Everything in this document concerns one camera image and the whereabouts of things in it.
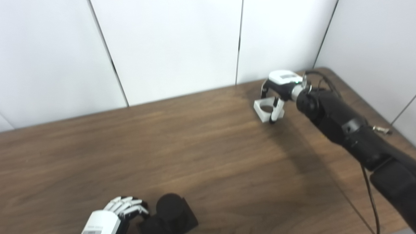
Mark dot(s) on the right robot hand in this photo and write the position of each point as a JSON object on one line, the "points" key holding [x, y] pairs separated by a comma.
{"points": [[281, 89]]}

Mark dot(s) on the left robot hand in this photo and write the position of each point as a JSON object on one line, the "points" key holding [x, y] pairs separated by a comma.
{"points": [[113, 216]]}

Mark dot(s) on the white square piece with hole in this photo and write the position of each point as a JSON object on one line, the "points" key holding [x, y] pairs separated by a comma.
{"points": [[265, 110]]}

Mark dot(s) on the black peg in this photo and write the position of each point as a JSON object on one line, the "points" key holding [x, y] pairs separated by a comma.
{"points": [[170, 216]]}

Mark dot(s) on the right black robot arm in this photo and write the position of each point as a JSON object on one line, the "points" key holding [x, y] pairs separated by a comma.
{"points": [[357, 139]]}

